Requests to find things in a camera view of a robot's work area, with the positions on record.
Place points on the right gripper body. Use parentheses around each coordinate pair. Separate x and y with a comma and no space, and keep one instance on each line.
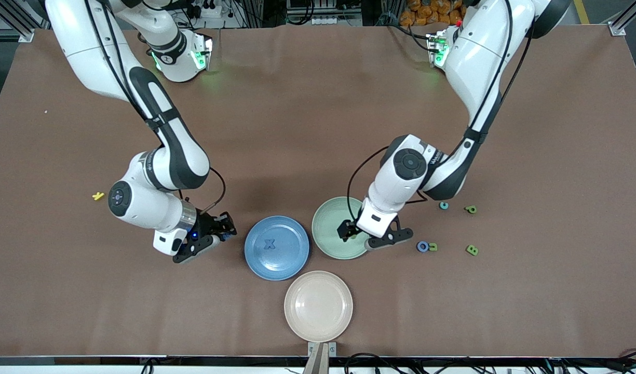
(207,224)

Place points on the blue foam letter X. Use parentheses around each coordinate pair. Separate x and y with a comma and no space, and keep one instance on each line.
(268,244)

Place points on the green foam letter B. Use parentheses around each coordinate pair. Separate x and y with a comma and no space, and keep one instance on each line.
(472,250)

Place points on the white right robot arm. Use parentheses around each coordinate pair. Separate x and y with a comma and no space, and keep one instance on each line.
(146,208)

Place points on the green plate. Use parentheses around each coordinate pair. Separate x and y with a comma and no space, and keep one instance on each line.
(328,228)

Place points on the blue foam letter O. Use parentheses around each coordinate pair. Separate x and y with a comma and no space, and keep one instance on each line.
(422,246)

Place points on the blue plate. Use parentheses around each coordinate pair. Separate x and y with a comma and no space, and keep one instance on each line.
(276,248)

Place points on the beige plate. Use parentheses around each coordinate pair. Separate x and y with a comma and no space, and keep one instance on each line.
(318,306)

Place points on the bag of orange items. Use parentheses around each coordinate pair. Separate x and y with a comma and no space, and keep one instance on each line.
(424,13)

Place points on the white power strip black plugs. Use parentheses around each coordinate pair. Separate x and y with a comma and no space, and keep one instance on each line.
(203,9)

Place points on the grey metal bracket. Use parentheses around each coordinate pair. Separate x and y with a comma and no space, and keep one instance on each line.
(322,350)

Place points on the aluminium frame post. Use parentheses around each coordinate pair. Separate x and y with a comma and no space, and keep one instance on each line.
(11,23)
(621,21)

